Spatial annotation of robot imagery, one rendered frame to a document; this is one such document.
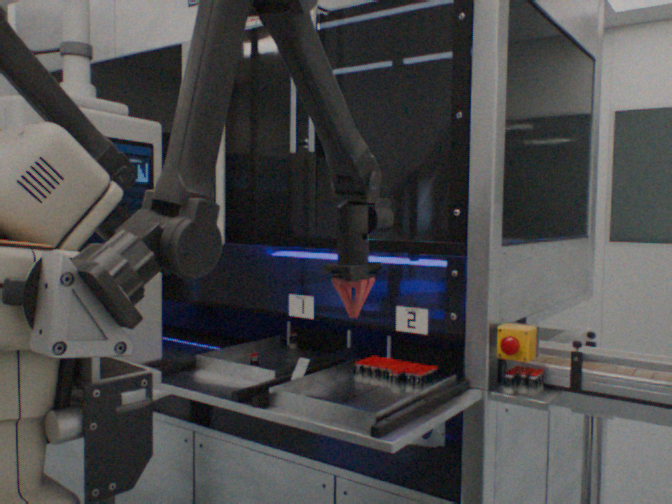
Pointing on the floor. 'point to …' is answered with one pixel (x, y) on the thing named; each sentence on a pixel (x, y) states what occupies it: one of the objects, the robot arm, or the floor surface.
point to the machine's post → (484, 246)
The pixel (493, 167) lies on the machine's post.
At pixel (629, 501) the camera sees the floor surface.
